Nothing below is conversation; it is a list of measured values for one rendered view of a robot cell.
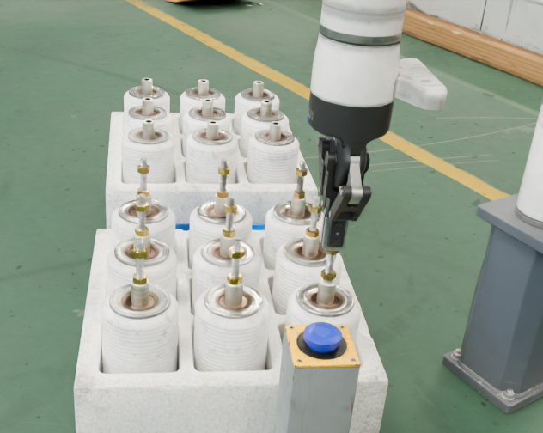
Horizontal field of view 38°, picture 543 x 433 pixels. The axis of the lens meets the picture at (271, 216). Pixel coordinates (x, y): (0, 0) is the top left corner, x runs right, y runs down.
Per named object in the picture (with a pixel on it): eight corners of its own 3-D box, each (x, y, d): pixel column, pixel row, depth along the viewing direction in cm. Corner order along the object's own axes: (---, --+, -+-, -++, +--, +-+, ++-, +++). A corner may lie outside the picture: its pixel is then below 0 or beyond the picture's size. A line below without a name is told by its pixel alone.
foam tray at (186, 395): (320, 316, 141) (331, 229, 132) (370, 483, 107) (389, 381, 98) (99, 318, 135) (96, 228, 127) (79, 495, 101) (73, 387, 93)
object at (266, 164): (287, 210, 161) (295, 129, 153) (295, 233, 153) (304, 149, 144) (240, 210, 159) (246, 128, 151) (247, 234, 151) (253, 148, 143)
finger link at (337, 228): (331, 196, 74) (325, 242, 76) (338, 210, 71) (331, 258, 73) (346, 196, 74) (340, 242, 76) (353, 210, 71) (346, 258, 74)
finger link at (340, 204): (342, 183, 67) (327, 204, 73) (343, 204, 67) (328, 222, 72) (372, 184, 67) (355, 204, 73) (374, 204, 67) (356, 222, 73)
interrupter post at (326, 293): (338, 304, 100) (340, 283, 99) (322, 309, 99) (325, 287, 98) (326, 295, 102) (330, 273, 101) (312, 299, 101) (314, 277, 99)
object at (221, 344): (272, 423, 106) (283, 314, 97) (207, 442, 102) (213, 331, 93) (242, 380, 113) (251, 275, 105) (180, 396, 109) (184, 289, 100)
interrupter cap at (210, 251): (264, 262, 108) (264, 258, 108) (215, 274, 105) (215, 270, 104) (239, 237, 114) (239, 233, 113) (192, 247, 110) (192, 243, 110)
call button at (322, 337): (336, 335, 84) (338, 320, 83) (343, 358, 81) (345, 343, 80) (299, 336, 84) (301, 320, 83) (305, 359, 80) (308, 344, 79)
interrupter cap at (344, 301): (365, 310, 100) (366, 305, 100) (317, 325, 96) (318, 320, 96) (332, 280, 105) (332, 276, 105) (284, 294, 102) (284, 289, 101)
